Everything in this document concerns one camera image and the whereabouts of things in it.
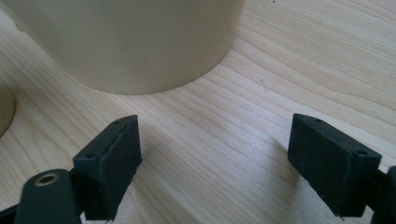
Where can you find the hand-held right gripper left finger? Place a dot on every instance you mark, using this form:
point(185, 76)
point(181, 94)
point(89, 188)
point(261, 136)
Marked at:
point(109, 168)

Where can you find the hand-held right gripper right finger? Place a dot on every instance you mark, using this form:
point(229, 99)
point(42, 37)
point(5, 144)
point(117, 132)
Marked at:
point(327, 168)

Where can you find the cream perforated strainer basket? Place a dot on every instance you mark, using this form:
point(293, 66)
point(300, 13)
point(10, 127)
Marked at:
point(5, 112)

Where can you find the beige pedal trash bin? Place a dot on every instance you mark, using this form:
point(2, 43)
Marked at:
point(130, 43)

